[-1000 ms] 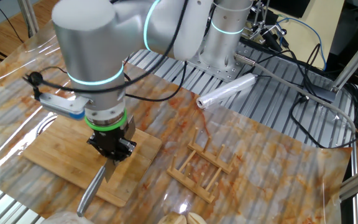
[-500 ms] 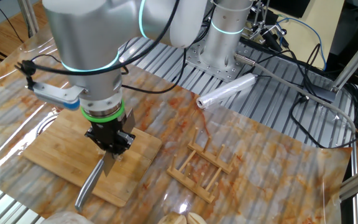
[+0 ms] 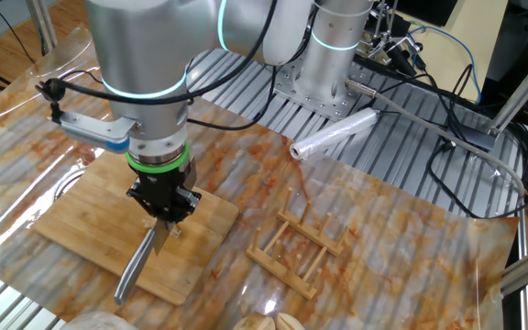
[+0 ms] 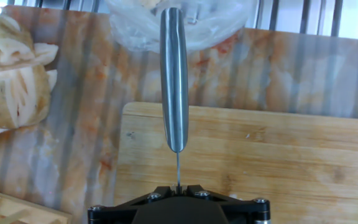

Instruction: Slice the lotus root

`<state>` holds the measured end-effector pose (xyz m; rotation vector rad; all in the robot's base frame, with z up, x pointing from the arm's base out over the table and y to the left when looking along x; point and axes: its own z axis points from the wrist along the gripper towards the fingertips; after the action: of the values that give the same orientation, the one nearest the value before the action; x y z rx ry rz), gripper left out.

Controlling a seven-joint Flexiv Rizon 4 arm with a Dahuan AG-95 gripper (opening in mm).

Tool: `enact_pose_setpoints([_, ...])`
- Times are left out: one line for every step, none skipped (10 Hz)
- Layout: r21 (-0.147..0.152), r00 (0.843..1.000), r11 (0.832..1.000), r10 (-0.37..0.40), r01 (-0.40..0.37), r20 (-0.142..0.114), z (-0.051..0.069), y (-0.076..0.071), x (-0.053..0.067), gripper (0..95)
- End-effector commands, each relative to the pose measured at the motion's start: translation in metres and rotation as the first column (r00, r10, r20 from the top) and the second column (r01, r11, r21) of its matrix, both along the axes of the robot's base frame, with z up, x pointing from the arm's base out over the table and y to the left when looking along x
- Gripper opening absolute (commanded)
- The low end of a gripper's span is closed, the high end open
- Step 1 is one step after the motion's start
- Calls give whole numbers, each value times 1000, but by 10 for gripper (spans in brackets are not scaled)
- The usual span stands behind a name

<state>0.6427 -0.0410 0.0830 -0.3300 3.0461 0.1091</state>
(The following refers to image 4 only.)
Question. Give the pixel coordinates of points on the marble pattern plastic sheet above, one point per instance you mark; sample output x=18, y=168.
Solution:
x=89, y=77

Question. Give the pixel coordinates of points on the bamboo cutting board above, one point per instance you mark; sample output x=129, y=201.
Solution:
x=275, y=155

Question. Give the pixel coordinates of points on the steel cleaver knife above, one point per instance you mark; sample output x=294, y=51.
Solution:
x=174, y=77

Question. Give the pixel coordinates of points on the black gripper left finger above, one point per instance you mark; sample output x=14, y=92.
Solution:
x=117, y=214

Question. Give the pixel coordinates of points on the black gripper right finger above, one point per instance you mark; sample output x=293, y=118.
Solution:
x=247, y=213

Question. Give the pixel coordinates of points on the lotus root chunk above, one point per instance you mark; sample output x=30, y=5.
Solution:
x=47, y=53
x=2, y=31

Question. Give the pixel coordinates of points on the clear plastic bag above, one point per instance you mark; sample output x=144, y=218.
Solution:
x=216, y=21

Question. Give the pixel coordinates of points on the wooden peg rack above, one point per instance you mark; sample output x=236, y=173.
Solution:
x=20, y=207

